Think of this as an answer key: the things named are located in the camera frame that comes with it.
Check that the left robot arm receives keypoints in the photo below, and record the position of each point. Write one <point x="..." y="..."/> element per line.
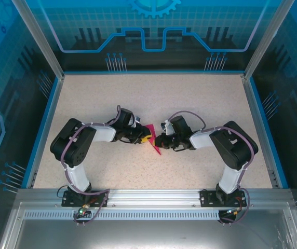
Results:
<point x="75" y="147"/>

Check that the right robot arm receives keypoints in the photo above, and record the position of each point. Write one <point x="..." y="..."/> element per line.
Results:
<point x="234" y="150"/>

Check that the blue-edged aluminium side rail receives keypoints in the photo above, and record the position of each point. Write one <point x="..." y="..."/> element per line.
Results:
<point x="53" y="103"/>
<point x="253" y="103"/>

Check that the pink paper sheet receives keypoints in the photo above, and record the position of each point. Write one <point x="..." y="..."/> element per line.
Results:
<point x="156" y="149"/>

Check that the metal tray panel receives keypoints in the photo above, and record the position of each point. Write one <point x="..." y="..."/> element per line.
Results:
<point x="148" y="236"/>

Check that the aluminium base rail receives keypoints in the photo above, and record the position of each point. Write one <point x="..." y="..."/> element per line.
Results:
<point x="151" y="197"/>

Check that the aluminium frame post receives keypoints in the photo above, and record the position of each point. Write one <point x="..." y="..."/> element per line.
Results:
<point x="38" y="39"/>
<point x="268" y="39"/>

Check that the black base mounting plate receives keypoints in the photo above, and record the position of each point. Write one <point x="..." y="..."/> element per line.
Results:
<point x="207" y="198"/>
<point x="68" y="201"/>

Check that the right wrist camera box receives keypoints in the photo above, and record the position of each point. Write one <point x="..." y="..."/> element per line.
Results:
<point x="168" y="127"/>

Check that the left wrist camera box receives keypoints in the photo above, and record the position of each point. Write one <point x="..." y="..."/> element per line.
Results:
<point x="137" y="120"/>

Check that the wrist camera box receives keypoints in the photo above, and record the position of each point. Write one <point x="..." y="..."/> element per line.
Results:
<point x="168" y="127"/>
<point x="137" y="120"/>

